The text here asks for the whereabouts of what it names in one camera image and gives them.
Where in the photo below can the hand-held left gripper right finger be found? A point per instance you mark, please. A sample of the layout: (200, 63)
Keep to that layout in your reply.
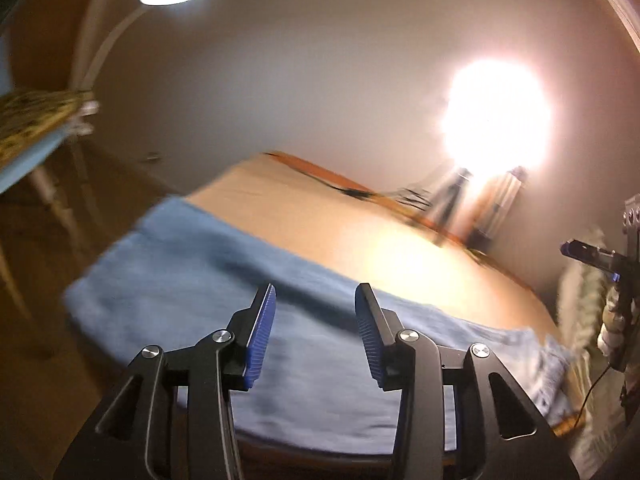
(370, 345)

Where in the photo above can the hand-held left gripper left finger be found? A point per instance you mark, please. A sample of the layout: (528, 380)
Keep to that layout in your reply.
(260, 340)

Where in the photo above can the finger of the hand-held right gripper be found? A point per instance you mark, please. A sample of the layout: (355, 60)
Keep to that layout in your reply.
(587, 255)

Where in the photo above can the blue denim pants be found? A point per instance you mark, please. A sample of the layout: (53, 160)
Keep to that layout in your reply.
(200, 270)

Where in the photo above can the person's right hand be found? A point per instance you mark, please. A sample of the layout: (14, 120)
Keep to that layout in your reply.
(609, 325)

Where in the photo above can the white green striped pillow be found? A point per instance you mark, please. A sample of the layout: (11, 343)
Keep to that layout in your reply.
(580, 300)

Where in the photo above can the orange patterned folded board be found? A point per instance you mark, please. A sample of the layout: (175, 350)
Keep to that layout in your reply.
(500, 200)

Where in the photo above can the black tripod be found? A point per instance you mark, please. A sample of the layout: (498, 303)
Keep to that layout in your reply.
(452, 200)

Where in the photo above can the blue table white legs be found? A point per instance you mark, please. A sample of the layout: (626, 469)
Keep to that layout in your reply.
(30, 165)

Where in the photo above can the yellow patterned cloth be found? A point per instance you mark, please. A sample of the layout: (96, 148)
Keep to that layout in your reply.
(35, 115)

